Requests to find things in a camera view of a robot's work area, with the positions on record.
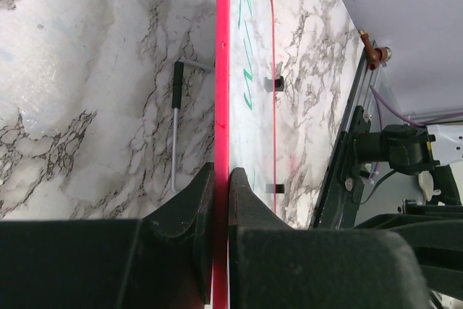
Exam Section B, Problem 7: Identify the pink framed whiteboard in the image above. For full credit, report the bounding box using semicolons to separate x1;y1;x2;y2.
211;0;276;308

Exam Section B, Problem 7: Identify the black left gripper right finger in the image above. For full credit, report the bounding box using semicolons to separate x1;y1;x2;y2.
229;168;430;308

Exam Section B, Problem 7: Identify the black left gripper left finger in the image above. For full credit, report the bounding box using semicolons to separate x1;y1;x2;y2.
1;162;214;308

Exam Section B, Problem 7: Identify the aluminium table edge rail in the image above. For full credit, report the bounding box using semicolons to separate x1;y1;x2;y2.
310;53;377;229

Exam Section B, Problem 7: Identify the brown cable connector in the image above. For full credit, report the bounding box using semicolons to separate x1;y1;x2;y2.
359;30;392;71

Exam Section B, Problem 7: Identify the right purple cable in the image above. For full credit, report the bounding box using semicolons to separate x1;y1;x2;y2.
369;85;463;125

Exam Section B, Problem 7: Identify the black whiteboard clip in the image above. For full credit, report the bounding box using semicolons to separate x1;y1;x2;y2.
266;184;285;194
264;76;284;93

